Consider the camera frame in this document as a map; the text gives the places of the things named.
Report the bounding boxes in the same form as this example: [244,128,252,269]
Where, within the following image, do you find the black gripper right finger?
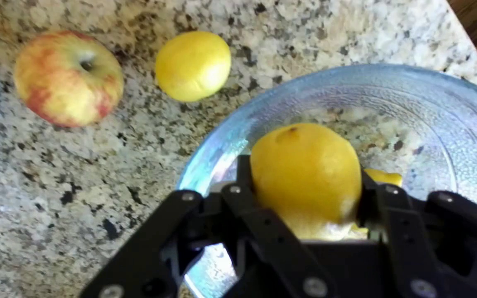
[357,171,477,298]

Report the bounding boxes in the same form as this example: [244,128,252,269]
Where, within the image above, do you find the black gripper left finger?
[79,155,335,298]

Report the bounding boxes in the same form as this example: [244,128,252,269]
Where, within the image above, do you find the yellow lemon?
[155,31,234,105]
[249,122,365,242]
[362,168,405,190]

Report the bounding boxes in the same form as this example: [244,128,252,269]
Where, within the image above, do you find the red yellow apple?
[12,31,127,132]

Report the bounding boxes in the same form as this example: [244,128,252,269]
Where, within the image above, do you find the clear glass bowl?
[176,64,477,298]

